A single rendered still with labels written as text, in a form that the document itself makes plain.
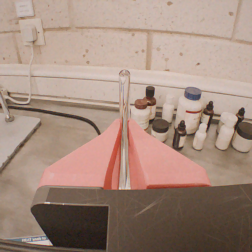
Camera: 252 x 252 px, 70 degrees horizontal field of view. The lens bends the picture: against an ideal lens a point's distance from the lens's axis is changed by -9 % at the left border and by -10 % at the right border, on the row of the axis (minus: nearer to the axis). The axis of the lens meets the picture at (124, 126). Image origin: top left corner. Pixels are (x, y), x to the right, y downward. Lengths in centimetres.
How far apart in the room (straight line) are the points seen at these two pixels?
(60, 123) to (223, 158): 44
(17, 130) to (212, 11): 60
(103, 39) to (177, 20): 21
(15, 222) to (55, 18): 54
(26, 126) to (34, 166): 15
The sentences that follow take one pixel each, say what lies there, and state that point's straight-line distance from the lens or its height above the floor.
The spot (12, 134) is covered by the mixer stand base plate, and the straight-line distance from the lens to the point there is 59.
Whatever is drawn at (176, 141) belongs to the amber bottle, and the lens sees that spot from 48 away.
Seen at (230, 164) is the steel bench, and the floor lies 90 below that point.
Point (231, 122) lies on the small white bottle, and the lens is 48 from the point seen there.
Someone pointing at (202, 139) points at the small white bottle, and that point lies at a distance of 48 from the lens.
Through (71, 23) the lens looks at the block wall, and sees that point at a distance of 63.
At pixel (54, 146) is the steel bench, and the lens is 51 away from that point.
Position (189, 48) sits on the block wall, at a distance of 58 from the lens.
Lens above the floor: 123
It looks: 38 degrees down
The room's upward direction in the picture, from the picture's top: straight up
